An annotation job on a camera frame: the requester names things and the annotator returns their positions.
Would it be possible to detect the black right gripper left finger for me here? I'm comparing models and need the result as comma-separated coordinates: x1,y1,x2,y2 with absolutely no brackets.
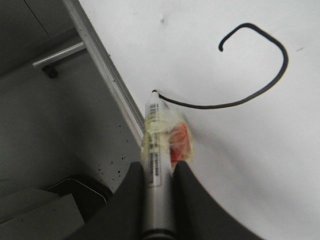
68,162,145,240

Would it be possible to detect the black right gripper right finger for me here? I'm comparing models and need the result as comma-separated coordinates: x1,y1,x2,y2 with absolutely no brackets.
172,161,261,240

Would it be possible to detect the black whiteboard marker pen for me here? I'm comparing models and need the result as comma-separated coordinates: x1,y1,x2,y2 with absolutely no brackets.
141,90,177,240

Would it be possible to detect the red round magnet taped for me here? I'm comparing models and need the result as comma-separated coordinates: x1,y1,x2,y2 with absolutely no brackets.
169,121,194,166

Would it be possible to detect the grey aluminium whiteboard ledge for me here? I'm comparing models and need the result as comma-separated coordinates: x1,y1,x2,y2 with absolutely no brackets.
63,0,144,145

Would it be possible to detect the white whiteboard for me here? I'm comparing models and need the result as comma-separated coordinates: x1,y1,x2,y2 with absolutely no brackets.
79,0,320,240

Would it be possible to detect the silver metal rod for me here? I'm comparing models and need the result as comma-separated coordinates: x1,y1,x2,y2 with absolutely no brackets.
32,41,86,68

